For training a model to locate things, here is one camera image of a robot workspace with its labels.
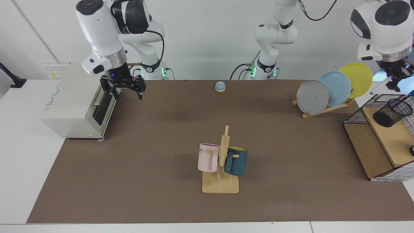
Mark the black mesh pen holder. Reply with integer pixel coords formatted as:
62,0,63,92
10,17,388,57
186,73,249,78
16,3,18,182
373,98,413,128

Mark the yellow plate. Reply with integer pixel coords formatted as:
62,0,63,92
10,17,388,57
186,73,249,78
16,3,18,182
339,62,373,98

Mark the dark teal cup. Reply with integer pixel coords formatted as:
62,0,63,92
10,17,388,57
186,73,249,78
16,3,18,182
224,146,249,177

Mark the light blue plate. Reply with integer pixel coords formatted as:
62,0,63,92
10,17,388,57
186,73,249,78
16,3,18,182
319,71,351,107

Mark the wooden plate rack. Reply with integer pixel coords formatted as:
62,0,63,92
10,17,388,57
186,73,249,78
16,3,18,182
293,97,355,119

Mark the grey plate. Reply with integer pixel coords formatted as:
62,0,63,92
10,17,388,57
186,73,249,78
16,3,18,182
297,80,329,115

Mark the black clamp stand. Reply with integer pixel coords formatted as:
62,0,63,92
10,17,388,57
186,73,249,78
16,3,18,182
384,79,414,92
0,62,27,88

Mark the pale toaster oven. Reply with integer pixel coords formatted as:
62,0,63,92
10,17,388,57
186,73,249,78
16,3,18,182
39,62,122,140

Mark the wire basket with wooden floor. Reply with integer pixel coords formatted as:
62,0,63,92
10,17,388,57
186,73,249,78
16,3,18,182
343,94,414,182

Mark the brown table cloth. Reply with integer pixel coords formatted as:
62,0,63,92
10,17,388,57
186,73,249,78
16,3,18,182
27,80,414,224

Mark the black base cable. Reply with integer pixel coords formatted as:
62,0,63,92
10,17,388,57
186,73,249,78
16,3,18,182
230,50,261,80

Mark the pink cup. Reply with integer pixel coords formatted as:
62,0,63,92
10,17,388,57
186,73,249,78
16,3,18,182
198,143,221,173

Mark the wooden cup stand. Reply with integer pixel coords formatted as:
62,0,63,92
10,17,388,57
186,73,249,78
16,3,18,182
202,126,240,194

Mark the white power strip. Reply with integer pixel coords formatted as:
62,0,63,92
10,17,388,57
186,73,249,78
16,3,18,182
43,62,71,79

